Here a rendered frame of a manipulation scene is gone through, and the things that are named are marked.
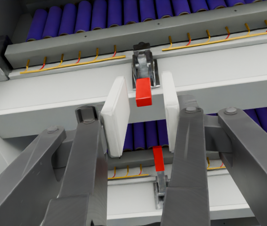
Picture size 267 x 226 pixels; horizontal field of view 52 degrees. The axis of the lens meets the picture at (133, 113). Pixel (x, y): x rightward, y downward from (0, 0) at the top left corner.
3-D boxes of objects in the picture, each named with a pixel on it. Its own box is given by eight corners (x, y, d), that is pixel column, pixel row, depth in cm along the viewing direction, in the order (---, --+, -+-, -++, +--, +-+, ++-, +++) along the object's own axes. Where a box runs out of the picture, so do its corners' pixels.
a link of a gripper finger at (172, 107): (164, 105, 14) (179, 103, 14) (160, 71, 21) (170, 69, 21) (169, 154, 15) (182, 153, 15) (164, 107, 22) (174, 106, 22)
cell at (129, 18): (137, 3, 37) (140, 32, 33) (124, 6, 37) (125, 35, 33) (136, -10, 35) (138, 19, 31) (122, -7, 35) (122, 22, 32)
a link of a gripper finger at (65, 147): (102, 165, 14) (47, 169, 14) (115, 122, 19) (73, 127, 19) (97, 139, 13) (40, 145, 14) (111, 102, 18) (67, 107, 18)
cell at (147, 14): (153, 0, 37) (157, 30, 33) (139, 3, 37) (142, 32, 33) (151, -13, 35) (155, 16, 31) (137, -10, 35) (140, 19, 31)
